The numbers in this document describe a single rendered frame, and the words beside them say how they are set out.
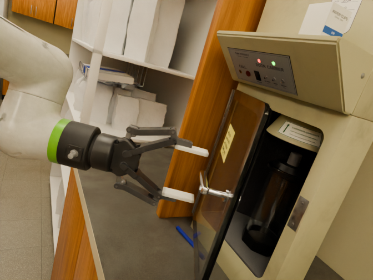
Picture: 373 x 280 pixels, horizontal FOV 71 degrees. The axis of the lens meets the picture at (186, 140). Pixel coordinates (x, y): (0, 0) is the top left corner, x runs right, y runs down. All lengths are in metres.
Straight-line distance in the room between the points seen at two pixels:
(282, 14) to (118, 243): 0.69
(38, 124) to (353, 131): 0.58
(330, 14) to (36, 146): 0.56
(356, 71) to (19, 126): 0.58
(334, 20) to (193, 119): 0.42
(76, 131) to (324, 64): 0.45
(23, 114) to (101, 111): 1.18
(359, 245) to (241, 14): 0.77
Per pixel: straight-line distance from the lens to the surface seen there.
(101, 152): 0.53
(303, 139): 0.62
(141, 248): 0.75
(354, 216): 1.01
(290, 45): 0.51
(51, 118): 0.58
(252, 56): 0.61
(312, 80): 0.52
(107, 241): 0.75
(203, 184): 0.52
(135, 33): 1.62
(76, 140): 0.54
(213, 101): 0.78
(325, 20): 0.52
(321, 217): 0.63
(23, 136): 0.57
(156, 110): 1.73
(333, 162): 0.56
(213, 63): 0.75
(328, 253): 1.08
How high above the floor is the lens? 1.41
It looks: 15 degrees down
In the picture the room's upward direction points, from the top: 17 degrees clockwise
